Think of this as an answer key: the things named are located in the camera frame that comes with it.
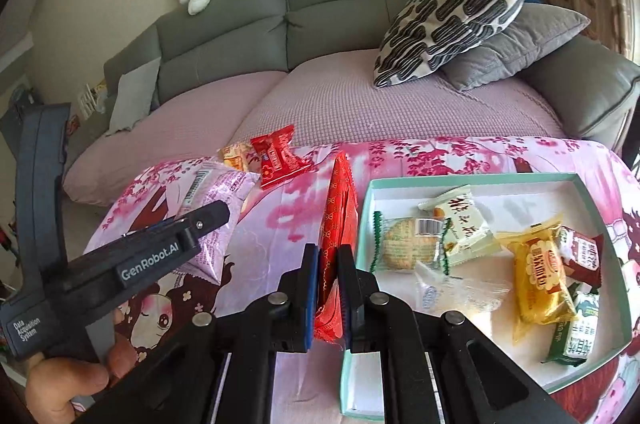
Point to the red patterned packet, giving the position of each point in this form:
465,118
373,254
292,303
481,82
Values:
340,204

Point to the person's left hand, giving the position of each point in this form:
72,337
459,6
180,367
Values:
65,381

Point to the black white patterned pillow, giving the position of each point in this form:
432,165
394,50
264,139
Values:
450,18

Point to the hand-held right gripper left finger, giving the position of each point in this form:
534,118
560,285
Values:
311,289

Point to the orange white bread packet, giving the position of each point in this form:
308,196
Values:
237,156

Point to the grey pillow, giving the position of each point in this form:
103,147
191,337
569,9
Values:
525,48

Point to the green white biscuit packet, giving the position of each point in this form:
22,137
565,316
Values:
575,334

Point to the red white snack packet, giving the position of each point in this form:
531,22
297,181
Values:
585,256

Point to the light grey small cushion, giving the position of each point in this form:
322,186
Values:
132,98

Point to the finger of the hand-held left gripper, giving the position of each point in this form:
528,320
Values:
205,216

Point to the pink textured sofa cover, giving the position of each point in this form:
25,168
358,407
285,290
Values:
350,93

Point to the pink snack packet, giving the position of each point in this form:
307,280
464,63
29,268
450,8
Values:
220,189

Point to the yellow cake packet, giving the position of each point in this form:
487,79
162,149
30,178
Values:
540,279

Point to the white calligraphy snack packet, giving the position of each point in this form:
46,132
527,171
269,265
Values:
465,229

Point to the small red candy packet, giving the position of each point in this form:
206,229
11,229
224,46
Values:
277,158

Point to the pink cartoon printed blanket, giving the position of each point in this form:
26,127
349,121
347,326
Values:
400,153

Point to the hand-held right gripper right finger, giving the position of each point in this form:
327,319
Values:
346,291

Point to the clear white bun packet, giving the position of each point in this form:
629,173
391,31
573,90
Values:
465,291

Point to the clear round biscuit packet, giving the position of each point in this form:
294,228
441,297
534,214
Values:
405,244

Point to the teal shallow cardboard box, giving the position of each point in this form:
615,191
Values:
500,199

